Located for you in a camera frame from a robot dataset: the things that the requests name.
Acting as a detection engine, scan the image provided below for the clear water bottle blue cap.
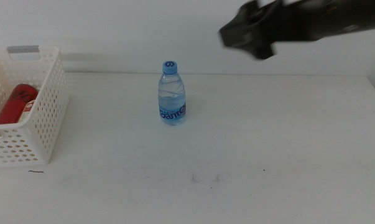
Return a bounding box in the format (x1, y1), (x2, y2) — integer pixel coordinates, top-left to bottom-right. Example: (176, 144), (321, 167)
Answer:
(157, 60), (187, 127)

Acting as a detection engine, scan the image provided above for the yellow juice bottle white cap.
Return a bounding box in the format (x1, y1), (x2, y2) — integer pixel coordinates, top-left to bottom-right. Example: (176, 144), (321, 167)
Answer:
(17, 99), (37, 124)

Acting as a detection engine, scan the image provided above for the red soda can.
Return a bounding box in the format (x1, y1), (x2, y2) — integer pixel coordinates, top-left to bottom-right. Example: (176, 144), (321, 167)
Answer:
(0, 83), (40, 126)

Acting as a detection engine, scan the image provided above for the white perforated plastic basket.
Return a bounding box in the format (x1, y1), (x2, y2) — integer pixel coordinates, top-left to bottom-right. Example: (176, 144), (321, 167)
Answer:
(0, 45), (71, 169)

